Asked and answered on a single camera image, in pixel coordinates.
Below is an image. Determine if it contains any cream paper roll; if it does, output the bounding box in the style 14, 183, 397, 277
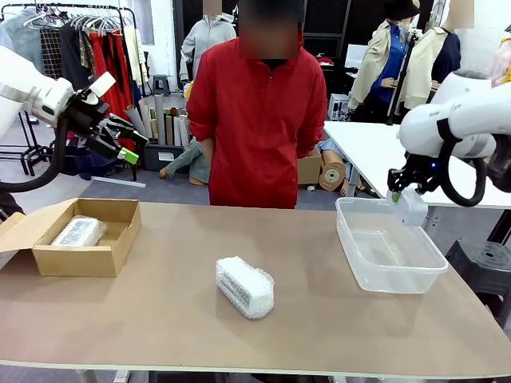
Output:
138, 97, 155, 141

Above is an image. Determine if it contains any black left arm hose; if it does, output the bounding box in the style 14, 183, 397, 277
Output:
0, 114, 69, 194

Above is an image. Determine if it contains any bubble-wrapped clock with QR label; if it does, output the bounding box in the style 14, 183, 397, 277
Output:
50, 215, 109, 248

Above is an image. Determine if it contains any white rectangular box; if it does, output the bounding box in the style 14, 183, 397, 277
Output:
386, 187, 430, 228

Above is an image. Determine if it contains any white floor strip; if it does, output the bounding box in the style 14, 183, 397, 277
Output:
90, 176, 149, 189

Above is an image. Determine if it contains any dark storage bin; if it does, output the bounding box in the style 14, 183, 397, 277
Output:
141, 141, 192, 172

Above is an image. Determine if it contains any black tripod pole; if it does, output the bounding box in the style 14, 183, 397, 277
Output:
386, 30, 422, 126

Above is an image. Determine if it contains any red dress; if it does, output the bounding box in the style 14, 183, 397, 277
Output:
89, 30, 137, 153

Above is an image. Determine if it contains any mannequin in grey hoodie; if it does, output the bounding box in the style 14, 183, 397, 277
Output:
178, 0, 237, 83

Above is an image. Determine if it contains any mannequin torso light blue shirt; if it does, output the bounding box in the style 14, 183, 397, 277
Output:
319, 137, 353, 161

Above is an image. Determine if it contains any black grid-pattern garment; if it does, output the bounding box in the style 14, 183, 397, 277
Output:
39, 26, 65, 81

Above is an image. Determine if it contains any white work table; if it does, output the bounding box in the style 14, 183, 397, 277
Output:
322, 120, 511, 241

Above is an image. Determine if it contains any person in red jacket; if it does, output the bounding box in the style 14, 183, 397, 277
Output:
186, 0, 329, 210

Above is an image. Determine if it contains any leaning grey paper roll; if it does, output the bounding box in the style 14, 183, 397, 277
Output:
123, 104, 151, 145

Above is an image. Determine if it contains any black clothes rack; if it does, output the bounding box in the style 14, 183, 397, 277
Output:
0, 2, 139, 181

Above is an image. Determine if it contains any floor mannequin in teal clothes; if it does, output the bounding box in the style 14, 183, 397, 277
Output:
159, 135, 212, 187

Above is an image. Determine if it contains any light blue denim shirt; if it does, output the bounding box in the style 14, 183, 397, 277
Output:
0, 10, 46, 76

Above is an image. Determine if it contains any cream hanging garment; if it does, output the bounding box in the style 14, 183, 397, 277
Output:
121, 26, 149, 87

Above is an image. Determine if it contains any grey step stool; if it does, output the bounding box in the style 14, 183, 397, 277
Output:
153, 73, 172, 97

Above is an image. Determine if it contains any bubble-wrapped white clock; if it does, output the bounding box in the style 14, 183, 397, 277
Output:
215, 255, 275, 320

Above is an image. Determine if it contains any black right arm hose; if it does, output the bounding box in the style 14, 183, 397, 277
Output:
436, 118, 489, 208

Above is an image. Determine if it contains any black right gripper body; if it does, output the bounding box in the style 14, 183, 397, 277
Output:
400, 152, 442, 181

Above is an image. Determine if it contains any black arm hose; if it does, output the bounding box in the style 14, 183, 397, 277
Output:
436, 118, 489, 208
0, 114, 69, 194

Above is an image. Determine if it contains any navy hanging garment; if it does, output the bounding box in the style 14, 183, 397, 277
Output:
63, 145, 121, 181

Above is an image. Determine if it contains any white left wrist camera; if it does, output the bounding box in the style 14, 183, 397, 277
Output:
86, 71, 117, 98

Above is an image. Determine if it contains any tall grey paper roll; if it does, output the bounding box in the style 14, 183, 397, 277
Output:
154, 93, 167, 146

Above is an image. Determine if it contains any clear plastic container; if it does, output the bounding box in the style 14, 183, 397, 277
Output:
335, 196, 450, 295

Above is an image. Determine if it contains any mannequin cream jacket navy shirt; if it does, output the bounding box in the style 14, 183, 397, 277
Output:
398, 0, 465, 117

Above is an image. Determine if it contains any mannequin beige coat blue shirt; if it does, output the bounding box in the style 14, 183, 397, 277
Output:
347, 0, 416, 121

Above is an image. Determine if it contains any brown patterned garment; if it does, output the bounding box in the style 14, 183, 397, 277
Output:
78, 30, 96, 71

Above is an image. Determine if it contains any background cardboard box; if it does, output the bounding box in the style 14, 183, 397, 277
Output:
297, 145, 324, 186

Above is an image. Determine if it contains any white computer case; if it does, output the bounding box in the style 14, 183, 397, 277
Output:
327, 93, 351, 121

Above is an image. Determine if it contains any brown cardboard spool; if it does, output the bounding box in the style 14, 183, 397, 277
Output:
318, 149, 353, 194

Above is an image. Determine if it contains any bystander in dark sleeve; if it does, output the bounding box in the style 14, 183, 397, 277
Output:
0, 181, 26, 223

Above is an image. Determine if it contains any open brown cardboard box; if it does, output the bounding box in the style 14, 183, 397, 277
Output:
0, 198, 142, 278

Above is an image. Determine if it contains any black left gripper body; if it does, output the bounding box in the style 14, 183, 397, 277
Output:
65, 90, 111, 139

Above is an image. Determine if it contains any black wire shelf rack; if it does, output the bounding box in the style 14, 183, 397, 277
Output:
303, 0, 353, 97

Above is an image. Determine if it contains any black plastic stool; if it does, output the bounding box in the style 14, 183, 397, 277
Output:
444, 238, 511, 321

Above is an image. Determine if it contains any plain black garment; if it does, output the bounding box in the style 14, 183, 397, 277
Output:
59, 23, 95, 93

